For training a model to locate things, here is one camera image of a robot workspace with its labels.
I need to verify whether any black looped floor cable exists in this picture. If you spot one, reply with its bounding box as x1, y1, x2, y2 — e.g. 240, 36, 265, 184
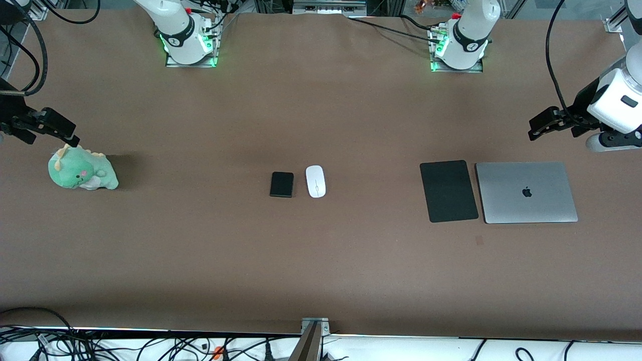
0, 307, 76, 346

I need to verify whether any white computer mouse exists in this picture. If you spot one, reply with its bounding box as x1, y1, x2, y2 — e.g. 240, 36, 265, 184
305, 165, 327, 199

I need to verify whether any aluminium mount post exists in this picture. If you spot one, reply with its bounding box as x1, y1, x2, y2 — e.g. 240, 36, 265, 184
288, 317, 331, 361

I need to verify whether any silver device with ports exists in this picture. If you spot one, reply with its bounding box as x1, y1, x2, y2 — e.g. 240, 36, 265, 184
292, 0, 368, 16

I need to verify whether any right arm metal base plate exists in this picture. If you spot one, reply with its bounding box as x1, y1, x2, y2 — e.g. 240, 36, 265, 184
166, 49, 218, 68

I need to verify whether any short black table cable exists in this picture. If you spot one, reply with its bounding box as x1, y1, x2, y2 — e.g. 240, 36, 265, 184
399, 14, 435, 31

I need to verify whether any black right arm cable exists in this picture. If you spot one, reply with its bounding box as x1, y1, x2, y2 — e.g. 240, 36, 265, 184
0, 0, 101, 96

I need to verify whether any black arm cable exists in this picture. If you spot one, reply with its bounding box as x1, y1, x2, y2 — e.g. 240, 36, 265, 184
546, 0, 585, 119
0, 0, 101, 96

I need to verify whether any silver closed laptop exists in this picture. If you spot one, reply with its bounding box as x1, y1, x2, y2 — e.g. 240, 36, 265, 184
475, 161, 579, 224

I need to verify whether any long black table cable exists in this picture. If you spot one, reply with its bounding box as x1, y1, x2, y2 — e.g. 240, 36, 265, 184
348, 17, 442, 44

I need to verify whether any green dinosaur plush toy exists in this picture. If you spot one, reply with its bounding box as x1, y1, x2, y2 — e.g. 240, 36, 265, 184
48, 143, 119, 191

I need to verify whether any black mouse pad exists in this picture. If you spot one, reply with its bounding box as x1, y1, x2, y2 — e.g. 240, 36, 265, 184
420, 160, 479, 223

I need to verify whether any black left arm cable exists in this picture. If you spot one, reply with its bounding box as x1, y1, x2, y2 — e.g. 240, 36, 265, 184
546, 0, 585, 119

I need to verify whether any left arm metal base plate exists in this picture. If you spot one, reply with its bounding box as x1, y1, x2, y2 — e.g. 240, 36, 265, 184
430, 56, 485, 74

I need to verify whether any aluminium frame extrusion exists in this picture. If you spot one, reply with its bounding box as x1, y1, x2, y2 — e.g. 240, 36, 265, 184
20, 4, 49, 21
604, 0, 642, 34

